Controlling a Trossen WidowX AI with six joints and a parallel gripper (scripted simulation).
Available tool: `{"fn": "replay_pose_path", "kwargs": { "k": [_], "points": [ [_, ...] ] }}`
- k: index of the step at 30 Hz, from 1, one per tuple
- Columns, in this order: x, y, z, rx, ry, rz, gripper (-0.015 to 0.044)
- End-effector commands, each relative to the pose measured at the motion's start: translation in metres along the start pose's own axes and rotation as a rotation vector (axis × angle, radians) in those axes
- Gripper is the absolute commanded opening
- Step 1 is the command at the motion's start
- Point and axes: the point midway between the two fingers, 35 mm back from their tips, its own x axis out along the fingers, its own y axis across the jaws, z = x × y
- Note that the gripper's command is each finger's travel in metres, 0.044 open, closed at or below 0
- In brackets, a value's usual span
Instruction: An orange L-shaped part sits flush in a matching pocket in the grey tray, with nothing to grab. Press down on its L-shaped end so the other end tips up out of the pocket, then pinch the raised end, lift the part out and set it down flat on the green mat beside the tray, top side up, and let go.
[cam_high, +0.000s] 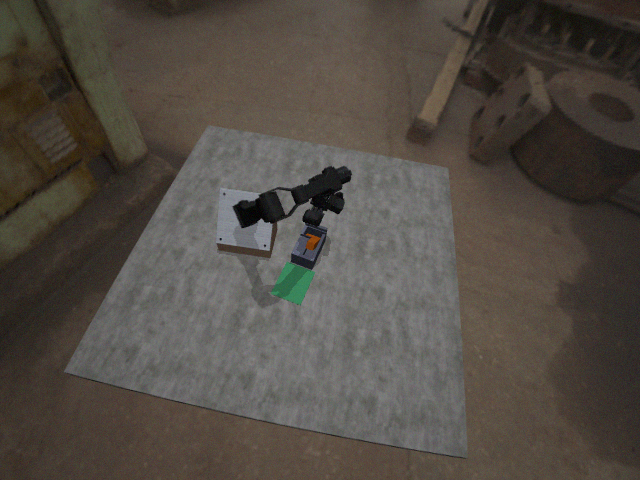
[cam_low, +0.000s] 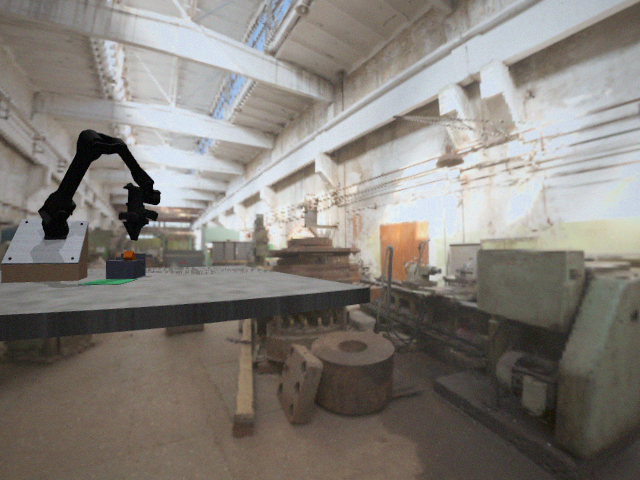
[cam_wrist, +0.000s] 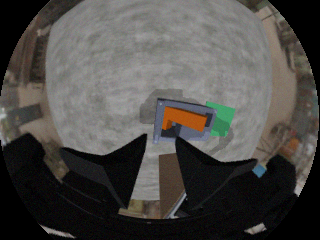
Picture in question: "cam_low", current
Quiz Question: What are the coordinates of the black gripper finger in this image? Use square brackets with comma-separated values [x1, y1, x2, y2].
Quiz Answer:
[123, 221, 140, 240]
[135, 224, 146, 241]

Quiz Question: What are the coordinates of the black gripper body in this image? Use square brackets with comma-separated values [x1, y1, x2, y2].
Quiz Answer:
[119, 200, 149, 225]

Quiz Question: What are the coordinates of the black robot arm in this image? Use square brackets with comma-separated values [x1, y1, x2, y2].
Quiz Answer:
[38, 129, 161, 240]

